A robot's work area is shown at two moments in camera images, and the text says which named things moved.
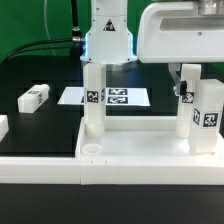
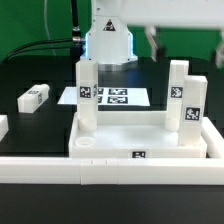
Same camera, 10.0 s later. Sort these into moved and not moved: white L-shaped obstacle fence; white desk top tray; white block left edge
Moved: white desk top tray
Not moved: white block left edge; white L-shaped obstacle fence
